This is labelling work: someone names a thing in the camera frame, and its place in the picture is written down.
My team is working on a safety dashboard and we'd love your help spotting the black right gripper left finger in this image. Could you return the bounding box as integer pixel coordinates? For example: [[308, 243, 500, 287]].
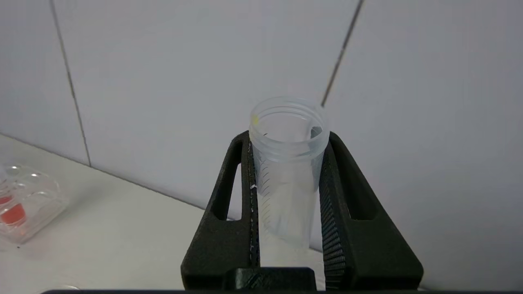
[[181, 131, 261, 292]]

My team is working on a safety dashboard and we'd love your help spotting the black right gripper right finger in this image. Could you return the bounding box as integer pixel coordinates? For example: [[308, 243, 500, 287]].
[[319, 131, 424, 292]]

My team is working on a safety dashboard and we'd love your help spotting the yellow pigment test tube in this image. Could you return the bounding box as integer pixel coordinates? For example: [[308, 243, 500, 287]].
[[248, 96, 330, 248]]

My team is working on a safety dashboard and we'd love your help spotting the clear acrylic test tube rack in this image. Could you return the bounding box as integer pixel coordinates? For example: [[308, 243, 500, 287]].
[[0, 163, 69, 246]]

